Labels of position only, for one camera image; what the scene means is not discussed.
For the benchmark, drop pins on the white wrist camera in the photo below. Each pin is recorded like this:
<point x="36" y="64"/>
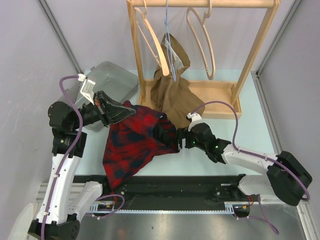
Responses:
<point x="194" y="119"/>
<point x="87" y="87"/>

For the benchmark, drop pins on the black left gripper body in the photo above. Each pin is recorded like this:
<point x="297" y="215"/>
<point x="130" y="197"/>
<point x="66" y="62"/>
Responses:
<point x="89" y="114"/>

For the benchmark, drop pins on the red plaid cloth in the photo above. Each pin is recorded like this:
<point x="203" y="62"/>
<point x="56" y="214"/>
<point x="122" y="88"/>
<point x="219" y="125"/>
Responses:
<point x="132" y="143"/>

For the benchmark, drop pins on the grey aluminium frame post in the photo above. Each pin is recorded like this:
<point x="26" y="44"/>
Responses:
<point x="287" y="15"/>

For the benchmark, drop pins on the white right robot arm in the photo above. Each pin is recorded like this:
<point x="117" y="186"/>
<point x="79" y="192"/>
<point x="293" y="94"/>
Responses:
<point x="280" y="174"/>

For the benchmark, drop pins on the white slotted cable duct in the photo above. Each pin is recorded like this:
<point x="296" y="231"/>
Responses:
<point x="226" y="210"/>

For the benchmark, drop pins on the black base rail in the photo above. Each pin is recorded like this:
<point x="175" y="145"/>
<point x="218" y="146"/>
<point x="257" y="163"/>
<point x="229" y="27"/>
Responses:
<point x="175" y="193"/>

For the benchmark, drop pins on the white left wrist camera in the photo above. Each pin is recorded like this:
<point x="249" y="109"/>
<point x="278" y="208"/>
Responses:
<point x="87" y="87"/>

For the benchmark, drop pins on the light blue wire hanger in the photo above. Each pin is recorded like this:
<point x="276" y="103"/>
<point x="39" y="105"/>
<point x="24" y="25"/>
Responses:
<point x="168" y="37"/>

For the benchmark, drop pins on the wooden clothes rack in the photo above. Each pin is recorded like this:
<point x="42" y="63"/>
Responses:
<point x="206" y="90"/>

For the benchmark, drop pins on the brown skirt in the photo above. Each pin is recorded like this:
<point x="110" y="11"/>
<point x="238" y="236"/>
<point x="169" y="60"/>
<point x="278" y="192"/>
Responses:
<point x="173" y="96"/>

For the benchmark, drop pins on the grey plastic bin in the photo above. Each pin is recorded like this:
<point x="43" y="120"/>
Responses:
<point x="115" y="81"/>

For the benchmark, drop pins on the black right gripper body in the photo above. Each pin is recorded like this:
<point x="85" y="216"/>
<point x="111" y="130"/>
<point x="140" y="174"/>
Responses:
<point x="191" y="141"/>

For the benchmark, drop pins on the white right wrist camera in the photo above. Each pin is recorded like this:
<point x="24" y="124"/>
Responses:
<point x="194" y="119"/>

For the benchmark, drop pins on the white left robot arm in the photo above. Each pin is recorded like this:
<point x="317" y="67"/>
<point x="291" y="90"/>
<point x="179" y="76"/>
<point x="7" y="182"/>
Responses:
<point x="59" y="219"/>

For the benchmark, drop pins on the left aluminium frame post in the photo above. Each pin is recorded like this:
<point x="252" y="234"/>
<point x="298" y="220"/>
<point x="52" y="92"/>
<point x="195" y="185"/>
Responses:
<point x="49" y="15"/>

